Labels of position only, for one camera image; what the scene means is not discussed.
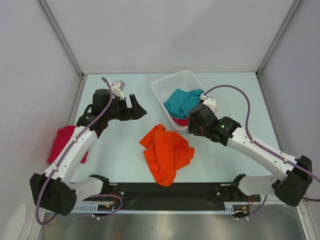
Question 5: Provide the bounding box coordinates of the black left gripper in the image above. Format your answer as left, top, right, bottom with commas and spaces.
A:
104, 94, 146, 121

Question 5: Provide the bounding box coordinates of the white plastic mesh basket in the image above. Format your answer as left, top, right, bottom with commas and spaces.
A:
151, 70, 219, 131

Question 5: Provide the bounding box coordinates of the orange t shirt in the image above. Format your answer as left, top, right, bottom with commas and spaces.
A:
139, 124, 195, 187

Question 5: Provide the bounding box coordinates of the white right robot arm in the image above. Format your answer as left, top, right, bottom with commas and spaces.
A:
187, 103, 313, 207

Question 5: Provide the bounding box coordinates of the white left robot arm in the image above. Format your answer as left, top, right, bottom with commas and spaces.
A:
29, 89, 147, 216

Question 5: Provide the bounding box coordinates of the pink t shirt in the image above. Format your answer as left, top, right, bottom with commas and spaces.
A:
171, 115, 189, 127

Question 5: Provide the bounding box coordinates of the teal t shirt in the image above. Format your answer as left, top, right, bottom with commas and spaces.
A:
163, 88, 204, 119

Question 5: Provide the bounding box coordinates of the folded red t shirt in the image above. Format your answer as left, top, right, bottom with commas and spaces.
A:
47, 125, 76, 164

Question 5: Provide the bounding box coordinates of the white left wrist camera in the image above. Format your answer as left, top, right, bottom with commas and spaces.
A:
111, 80, 126, 100

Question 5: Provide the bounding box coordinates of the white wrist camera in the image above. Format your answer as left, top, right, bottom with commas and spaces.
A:
199, 94, 218, 114
111, 80, 126, 100

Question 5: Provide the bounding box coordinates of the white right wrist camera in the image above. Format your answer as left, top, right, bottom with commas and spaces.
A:
199, 94, 218, 114

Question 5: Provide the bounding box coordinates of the aluminium frame rail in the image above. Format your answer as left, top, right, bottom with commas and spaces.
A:
34, 184, 320, 206

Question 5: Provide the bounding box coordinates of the white slotted cable duct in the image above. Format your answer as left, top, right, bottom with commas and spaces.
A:
71, 202, 251, 217

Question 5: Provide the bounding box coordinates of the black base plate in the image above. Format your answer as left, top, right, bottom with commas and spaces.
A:
107, 182, 261, 212

